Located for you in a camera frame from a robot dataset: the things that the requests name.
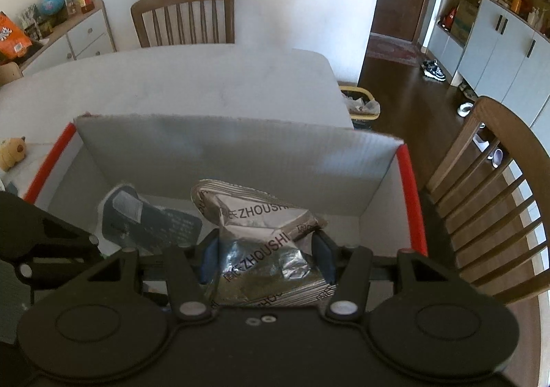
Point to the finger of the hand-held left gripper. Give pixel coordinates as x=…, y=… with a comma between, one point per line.
x=73, y=241

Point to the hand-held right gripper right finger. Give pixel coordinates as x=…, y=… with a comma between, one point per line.
x=324, y=260

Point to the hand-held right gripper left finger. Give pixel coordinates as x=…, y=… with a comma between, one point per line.
x=209, y=260

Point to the white sausage snack packet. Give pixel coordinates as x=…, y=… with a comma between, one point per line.
x=172, y=228

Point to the silver foil snack packet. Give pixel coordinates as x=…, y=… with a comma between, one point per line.
x=240, y=206
x=266, y=268

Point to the orange cardboard box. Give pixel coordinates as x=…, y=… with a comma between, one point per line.
x=236, y=146

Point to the marble desktop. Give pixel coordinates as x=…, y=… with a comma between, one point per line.
x=172, y=81

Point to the yellow plush toy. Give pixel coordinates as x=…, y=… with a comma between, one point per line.
x=12, y=152

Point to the wicker trash basket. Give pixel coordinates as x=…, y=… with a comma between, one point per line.
x=365, y=92

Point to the orange snack bag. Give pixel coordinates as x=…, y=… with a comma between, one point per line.
x=13, y=36

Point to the white sideboard with wooden top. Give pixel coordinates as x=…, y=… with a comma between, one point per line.
x=86, y=34

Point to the white slippers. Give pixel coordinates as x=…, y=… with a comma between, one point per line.
x=465, y=109

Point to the pair of black sneakers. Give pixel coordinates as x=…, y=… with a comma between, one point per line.
x=434, y=70

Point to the patterned door rug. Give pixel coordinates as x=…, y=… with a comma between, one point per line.
x=393, y=50

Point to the blue globe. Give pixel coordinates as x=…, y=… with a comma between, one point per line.
x=50, y=2

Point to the pale blue cabinet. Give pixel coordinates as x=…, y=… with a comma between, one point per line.
x=494, y=56

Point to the red toy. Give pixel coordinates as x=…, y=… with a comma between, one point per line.
x=449, y=19

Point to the brown cardboard carton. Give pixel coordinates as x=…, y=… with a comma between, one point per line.
x=465, y=23

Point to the yellow bottle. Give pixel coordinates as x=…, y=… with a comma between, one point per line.
x=515, y=3

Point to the white bottle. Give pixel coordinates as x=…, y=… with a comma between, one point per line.
x=533, y=16

